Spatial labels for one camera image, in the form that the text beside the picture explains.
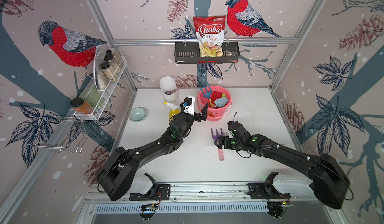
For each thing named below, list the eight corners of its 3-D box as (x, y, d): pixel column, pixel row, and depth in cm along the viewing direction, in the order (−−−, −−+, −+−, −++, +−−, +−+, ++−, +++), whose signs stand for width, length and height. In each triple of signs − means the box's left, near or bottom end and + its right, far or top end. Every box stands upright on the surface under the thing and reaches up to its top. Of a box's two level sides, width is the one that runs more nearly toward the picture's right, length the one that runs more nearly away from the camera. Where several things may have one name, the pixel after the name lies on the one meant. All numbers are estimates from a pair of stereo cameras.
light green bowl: (129, 123, 101) (127, 120, 99) (133, 110, 109) (131, 107, 106) (145, 122, 101) (143, 120, 99) (148, 110, 108) (147, 107, 106)
